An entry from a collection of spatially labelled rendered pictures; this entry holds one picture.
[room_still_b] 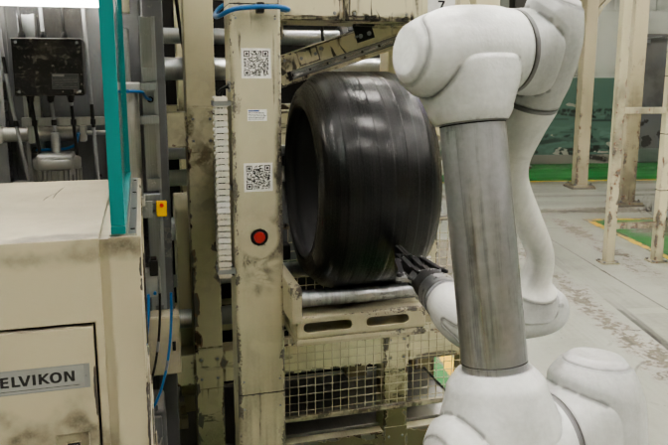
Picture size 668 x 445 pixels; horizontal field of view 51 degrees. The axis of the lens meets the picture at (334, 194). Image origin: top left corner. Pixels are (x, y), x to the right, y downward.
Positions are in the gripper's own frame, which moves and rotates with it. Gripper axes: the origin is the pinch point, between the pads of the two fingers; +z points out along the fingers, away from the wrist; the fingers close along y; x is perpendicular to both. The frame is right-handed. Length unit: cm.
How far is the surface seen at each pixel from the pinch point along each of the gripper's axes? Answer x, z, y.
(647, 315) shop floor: 128, 176, -237
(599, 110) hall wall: 125, 827, -668
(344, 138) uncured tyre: -27.9, 8.1, 13.5
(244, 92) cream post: -36, 27, 35
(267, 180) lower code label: -13.8, 23.7, 29.2
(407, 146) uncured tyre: -25.9, 6.1, -1.9
